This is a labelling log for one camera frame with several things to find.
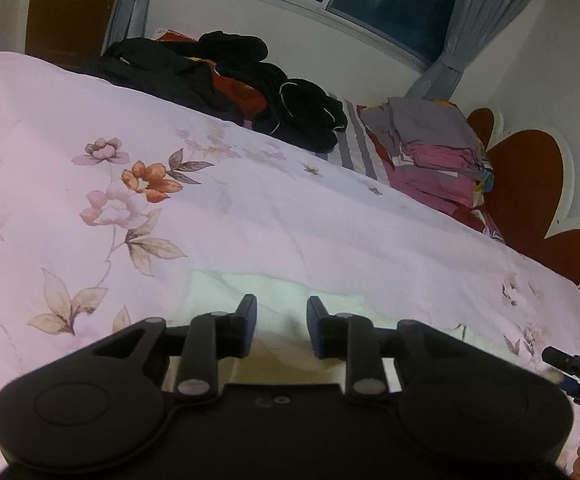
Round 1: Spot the grey blue curtain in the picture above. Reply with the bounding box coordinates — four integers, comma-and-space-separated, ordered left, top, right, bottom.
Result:
102, 0, 159, 57
404, 0, 566, 104

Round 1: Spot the sliding glass window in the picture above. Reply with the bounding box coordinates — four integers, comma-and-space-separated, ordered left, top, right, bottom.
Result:
172, 0, 471, 69

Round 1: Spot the pink floral bed sheet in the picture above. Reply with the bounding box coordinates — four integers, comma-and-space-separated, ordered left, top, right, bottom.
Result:
0, 52, 580, 480

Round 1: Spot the white knit sweater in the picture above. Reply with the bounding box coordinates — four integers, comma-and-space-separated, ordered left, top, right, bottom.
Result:
187, 269, 407, 394

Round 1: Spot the pile of black clothes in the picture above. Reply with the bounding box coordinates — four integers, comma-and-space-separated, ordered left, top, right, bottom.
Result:
82, 30, 349, 154

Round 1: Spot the stack of folded clothes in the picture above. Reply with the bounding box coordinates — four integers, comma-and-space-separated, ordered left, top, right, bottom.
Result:
359, 97, 508, 244

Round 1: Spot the grey striped cloth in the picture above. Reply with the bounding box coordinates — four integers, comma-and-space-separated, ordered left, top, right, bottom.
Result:
327, 92, 397, 182

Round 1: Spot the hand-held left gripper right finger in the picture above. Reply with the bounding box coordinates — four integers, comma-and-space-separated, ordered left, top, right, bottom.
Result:
306, 295, 491, 401

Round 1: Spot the red cloth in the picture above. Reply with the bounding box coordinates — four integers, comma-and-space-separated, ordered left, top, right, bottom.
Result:
156, 29, 267, 117

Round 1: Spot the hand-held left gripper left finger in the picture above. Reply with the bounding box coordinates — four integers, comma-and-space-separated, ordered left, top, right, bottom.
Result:
80, 293, 259, 404

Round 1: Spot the red and white headboard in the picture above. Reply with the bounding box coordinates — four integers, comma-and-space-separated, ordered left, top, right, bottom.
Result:
464, 107, 580, 307

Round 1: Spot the brown wooden door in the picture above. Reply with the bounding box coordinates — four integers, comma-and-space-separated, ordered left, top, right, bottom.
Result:
25, 0, 129, 69

